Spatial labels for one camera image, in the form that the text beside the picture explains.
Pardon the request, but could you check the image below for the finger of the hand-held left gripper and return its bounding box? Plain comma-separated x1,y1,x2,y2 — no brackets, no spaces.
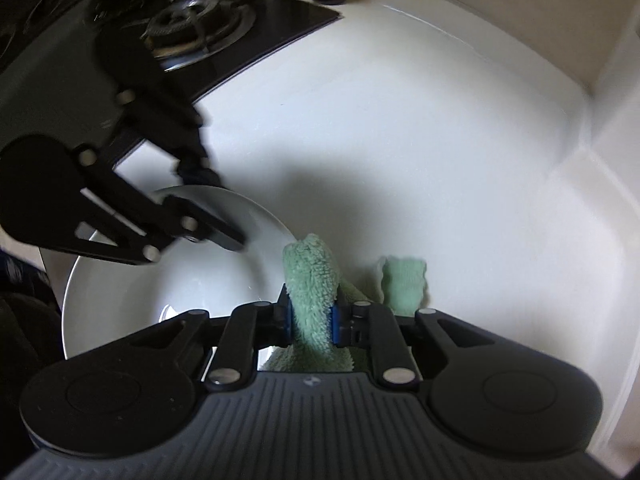
50,147,246,267
117,80,223,188

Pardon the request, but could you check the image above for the green cleaning cloth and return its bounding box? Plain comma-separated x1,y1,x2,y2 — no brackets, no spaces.
260,232,428,373

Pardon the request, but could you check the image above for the metal stove burner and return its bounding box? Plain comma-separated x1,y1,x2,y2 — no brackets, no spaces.
142,0,257,71

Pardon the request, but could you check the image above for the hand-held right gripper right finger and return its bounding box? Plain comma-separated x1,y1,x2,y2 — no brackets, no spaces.
327,302,496,390

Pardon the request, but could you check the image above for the white bowl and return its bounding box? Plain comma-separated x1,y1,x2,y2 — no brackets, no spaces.
61,185,301,361

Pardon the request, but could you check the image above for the black glass stove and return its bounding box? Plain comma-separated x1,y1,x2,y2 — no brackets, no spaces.
95,0,346,111

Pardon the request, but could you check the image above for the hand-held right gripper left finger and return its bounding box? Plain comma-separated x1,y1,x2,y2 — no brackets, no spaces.
131,284,293,392

